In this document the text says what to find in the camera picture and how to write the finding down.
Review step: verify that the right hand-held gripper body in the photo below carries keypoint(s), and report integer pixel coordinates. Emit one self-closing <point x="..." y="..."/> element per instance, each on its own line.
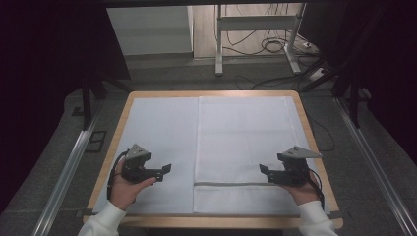
<point x="291" y="172"/>

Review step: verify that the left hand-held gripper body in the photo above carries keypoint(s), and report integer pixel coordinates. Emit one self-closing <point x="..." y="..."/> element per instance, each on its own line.
<point x="134" y="170"/>

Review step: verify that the white mesh laundry bag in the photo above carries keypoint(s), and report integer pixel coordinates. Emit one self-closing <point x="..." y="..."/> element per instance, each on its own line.
<point x="242" y="147"/>

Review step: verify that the person's left hand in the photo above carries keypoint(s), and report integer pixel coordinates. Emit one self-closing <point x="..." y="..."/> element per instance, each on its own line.
<point x="126" y="191"/>

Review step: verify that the person's right hand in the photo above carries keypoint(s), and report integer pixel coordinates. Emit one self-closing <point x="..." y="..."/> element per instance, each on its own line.
<point x="305" y="193"/>

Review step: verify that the wooden table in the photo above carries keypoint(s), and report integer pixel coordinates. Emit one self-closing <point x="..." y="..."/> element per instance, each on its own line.
<point x="113" y="149"/>

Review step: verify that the pale blue table mat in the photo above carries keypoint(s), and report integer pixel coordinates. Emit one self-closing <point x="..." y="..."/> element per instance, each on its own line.
<point x="164" y="131"/>

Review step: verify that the black floor socket plate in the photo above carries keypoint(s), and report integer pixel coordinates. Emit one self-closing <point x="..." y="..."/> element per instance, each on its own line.
<point x="96" y="141"/>

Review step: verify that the black stand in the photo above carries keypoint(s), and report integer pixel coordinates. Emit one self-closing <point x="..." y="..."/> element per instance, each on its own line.
<point x="352" y="98"/>
<point x="87" y="101"/>

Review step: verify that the white power strip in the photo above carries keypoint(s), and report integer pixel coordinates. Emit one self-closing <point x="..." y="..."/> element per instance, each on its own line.
<point x="317" y="74"/>

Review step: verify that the white cabinet panel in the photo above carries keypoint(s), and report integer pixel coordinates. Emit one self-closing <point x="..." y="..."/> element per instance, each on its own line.
<point x="150" y="29"/>

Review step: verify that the metal floor rail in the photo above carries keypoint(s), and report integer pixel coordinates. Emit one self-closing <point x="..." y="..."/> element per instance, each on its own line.
<point x="65" y="177"/>
<point x="373" y="167"/>

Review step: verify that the white metal desk frame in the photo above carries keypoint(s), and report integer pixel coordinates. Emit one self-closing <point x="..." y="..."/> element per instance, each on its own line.
<point x="255" y="23"/>

